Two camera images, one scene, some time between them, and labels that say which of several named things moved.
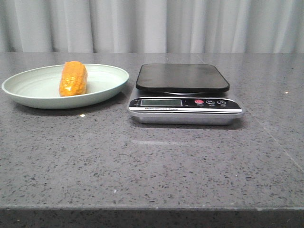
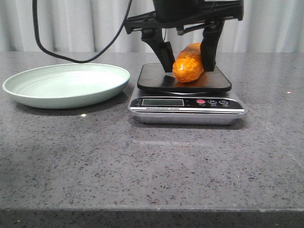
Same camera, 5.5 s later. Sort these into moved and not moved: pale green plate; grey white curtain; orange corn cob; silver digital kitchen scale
Moved: orange corn cob
Not moved: grey white curtain; pale green plate; silver digital kitchen scale
